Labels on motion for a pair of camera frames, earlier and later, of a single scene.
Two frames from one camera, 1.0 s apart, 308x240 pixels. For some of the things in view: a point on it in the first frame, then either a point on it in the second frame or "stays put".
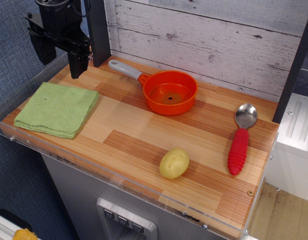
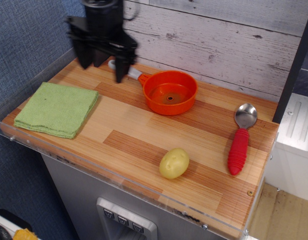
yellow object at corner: (24, 234) stays put
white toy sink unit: (291, 168) stays put
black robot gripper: (61, 23) to (103, 27)
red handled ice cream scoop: (245, 116) stays put
